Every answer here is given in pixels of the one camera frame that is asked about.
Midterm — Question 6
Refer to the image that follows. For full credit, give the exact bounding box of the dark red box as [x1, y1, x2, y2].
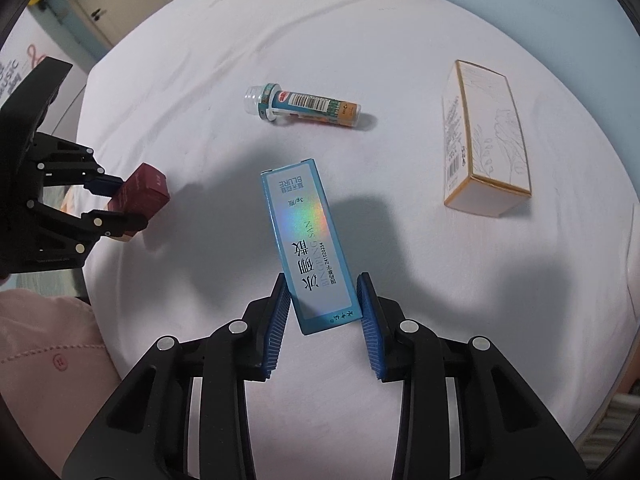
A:
[107, 162, 171, 241]

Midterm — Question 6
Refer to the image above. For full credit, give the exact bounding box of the light blue box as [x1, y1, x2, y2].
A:
[260, 158, 358, 336]

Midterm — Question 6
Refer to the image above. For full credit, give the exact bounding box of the clear tube bottle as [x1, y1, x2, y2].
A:
[244, 82, 362, 128]

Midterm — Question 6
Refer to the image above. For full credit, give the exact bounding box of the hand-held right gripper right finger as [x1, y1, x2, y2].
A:
[356, 272, 588, 480]

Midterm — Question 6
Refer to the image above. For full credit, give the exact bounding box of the white wall poster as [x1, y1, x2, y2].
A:
[0, 7, 91, 126]

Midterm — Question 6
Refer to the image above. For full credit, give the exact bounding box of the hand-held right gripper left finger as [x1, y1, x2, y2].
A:
[62, 272, 292, 480]

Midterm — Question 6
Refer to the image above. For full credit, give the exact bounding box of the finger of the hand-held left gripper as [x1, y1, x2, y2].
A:
[30, 132, 124, 197]
[29, 200, 149, 266]

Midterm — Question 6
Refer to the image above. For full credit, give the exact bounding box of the white box with gold edges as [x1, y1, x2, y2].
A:
[442, 60, 532, 218]

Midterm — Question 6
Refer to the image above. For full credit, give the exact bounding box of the person's pink clothing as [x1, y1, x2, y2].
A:
[0, 289, 121, 461]

